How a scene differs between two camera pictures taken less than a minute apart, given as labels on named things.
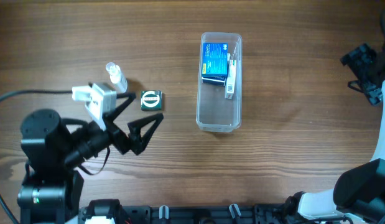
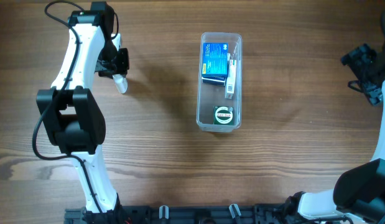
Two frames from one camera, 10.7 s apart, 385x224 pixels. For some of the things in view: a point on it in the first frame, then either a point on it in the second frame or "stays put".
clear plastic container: (215, 112) stays put
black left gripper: (118, 137) → (122, 60)
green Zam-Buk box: (152, 99) → (223, 115)
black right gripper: (367, 70) stays put
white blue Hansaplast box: (218, 81) stays put
